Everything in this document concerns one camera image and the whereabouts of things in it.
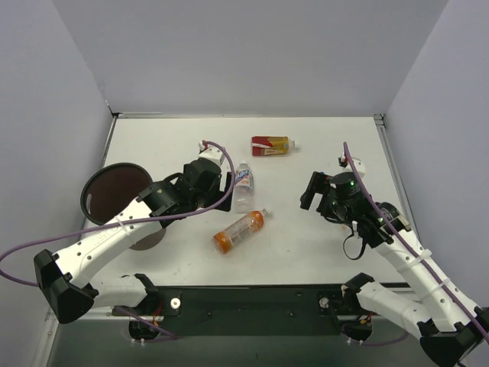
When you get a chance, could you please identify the clear water bottle blue label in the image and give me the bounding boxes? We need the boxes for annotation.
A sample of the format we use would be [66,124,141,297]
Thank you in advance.
[233,161,254,213]

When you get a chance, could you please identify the orange juice plastic bottle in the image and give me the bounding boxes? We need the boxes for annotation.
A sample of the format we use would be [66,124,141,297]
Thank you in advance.
[212,208,272,254]

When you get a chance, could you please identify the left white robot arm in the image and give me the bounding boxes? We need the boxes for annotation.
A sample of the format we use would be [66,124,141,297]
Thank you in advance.
[34,158,235,324]

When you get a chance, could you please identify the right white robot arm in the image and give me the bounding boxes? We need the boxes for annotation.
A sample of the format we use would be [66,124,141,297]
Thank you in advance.
[300,171,488,366]

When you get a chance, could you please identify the dark brown round bin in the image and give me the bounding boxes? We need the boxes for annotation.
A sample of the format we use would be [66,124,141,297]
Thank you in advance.
[79,162,167,252]

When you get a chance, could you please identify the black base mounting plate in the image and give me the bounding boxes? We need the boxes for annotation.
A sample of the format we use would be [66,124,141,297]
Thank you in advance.
[133,284,366,337]

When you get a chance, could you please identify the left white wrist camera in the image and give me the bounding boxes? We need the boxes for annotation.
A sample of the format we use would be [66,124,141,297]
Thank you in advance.
[198,141,225,167]

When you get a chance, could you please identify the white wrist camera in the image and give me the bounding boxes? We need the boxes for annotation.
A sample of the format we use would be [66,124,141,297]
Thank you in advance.
[338,154,366,178]
[198,141,225,167]

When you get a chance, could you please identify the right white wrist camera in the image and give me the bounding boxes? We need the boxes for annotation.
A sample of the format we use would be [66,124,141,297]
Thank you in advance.
[338,154,366,178]

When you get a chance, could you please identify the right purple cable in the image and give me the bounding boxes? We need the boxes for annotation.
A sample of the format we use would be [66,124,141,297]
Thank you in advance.
[342,141,489,345]

